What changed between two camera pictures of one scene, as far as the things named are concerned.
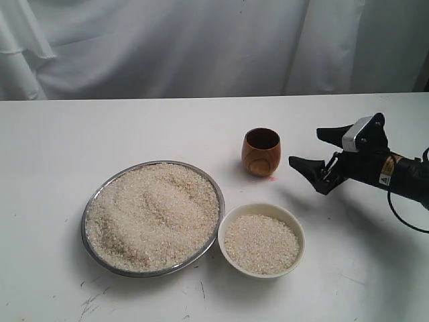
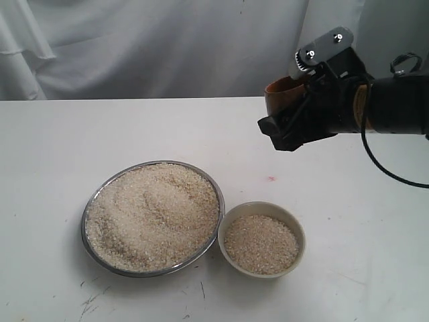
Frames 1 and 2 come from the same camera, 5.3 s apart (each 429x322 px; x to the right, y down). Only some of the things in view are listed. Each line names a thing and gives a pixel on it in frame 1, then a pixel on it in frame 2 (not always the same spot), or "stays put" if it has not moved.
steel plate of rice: [152, 218] stays put
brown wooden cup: [261, 151] to [283, 93]
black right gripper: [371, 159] to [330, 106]
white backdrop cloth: [64, 49] stays put
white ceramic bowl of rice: [262, 240] stays put
